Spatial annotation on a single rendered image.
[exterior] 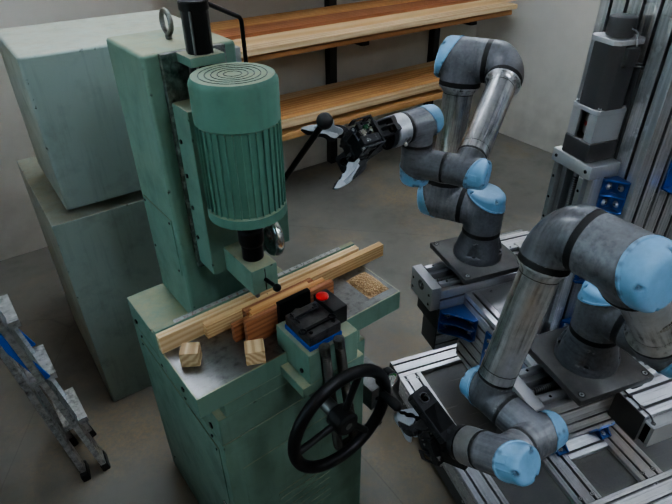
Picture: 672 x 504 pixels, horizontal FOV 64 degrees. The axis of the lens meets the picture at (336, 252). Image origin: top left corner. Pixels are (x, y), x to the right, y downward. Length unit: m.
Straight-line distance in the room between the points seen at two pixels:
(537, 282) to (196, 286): 0.88
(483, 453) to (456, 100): 0.97
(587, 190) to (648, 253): 0.56
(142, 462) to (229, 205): 1.39
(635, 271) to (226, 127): 0.74
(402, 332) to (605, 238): 1.84
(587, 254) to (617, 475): 1.26
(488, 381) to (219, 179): 0.68
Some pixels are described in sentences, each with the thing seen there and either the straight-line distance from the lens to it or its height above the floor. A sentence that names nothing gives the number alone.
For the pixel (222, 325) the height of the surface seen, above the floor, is 0.92.
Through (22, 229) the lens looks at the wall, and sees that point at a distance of 3.65.
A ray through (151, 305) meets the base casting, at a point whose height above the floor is 0.80.
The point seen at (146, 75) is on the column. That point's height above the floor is 1.48.
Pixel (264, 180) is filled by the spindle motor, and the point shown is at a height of 1.31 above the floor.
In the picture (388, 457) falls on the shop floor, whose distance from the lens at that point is 2.21.
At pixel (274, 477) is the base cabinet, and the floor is 0.47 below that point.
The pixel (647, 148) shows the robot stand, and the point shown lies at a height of 1.31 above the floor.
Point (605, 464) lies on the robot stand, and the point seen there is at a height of 0.21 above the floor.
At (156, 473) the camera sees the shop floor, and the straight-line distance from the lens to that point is 2.27.
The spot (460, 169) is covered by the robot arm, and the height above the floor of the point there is 1.25.
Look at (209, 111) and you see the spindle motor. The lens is 1.07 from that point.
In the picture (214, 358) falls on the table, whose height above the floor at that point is 0.90.
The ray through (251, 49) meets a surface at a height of 1.08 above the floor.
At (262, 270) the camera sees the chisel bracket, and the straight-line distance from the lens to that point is 1.28.
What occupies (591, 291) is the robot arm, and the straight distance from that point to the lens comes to 1.36.
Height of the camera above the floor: 1.81
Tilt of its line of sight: 34 degrees down
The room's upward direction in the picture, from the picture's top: straight up
